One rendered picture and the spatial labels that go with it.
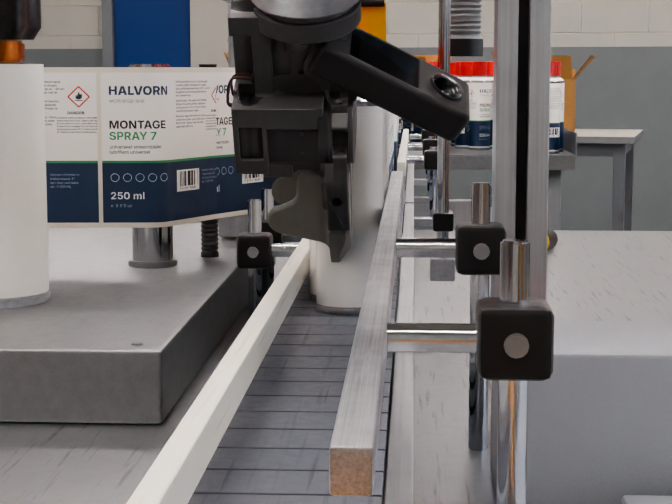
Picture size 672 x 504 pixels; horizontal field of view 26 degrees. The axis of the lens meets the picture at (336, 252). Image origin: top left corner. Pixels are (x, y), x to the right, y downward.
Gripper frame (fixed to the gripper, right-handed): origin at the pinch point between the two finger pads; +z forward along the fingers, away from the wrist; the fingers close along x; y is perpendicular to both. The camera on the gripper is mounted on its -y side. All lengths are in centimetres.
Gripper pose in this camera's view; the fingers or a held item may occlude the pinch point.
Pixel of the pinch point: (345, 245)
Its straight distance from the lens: 107.2
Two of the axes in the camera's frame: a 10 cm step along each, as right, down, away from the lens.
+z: 0.3, 8.0, 6.0
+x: -0.5, 6.0, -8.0
